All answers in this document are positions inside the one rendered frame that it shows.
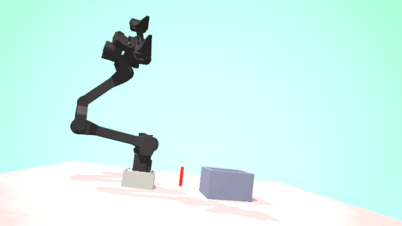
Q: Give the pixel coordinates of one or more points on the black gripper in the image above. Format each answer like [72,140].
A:
[141,48]

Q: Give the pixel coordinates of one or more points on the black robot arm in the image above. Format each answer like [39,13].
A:
[145,145]

